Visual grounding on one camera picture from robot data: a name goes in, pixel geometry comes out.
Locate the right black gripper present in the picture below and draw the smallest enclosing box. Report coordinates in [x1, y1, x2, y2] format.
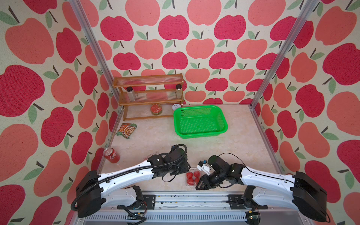
[193, 172, 224, 188]

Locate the strawberry five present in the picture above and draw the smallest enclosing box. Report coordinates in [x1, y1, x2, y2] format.
[186, 172, 193, 179]

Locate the strawberry seven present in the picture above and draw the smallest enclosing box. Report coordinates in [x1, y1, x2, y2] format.
[193, 171, 201, 178]

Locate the clear clamshell container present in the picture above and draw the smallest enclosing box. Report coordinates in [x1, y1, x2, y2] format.
[185, 168, 202, 187]

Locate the strawberry six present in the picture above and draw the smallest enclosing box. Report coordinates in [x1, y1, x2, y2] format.
[187, 178, 196, 186]

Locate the green plastic basket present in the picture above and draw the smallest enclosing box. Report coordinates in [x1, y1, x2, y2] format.
[173, 105, 228, 139]

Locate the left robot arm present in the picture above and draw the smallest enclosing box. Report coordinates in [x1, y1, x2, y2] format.
[70, 144, 190, 218]

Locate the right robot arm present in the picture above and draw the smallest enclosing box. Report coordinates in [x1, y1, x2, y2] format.
[196, 155, 331, 223]

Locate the soup seasoning packet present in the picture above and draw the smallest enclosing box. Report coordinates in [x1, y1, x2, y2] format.
[115, 123, 137, 139]

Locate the red round tin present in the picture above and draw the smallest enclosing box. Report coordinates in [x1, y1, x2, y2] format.
[150, 103, 163, 115]

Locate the red soda can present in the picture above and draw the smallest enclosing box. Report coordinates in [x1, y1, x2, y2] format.
[103, 147, 120, 164]

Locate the yellow pull-tab can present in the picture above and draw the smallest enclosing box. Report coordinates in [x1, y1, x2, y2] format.
[172, 104, 182, 111]

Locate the wooden three-tier shelf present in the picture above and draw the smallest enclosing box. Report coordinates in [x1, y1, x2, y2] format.
[112, 74, 185, 121]

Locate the right glass spice jar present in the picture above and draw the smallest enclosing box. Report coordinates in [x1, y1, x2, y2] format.
[175, 84, 182, 99]

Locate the glass spice jar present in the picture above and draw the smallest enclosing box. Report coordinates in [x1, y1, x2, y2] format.
[175, 84, 182, 99]
[126, 86, 137, 102]

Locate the left glass spice jar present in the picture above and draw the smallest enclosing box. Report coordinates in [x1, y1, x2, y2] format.
[126, 86, 137, 102]

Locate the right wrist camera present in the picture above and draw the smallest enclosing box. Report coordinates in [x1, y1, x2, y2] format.
[196, 160, 212, 175]

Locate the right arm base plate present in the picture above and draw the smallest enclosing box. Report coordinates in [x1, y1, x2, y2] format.
[226, 195, 268, 211]

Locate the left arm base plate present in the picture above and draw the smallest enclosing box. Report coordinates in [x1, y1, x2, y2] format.
[137, 195, 156, 210]

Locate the aluminium front rail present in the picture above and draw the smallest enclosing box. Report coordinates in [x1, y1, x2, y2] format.
[69, 188, 312, 225]

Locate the left aluminium frame post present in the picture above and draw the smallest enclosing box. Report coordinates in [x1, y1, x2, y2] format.
[69, 0, 120, 101]

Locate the aluminium frame post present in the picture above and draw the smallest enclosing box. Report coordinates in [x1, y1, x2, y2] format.
[249, 0, 320, 111]
[69, 0, 120, 101]

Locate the right aluminium frame post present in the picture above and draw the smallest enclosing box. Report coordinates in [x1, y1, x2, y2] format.
[249, 0, 320, 111]

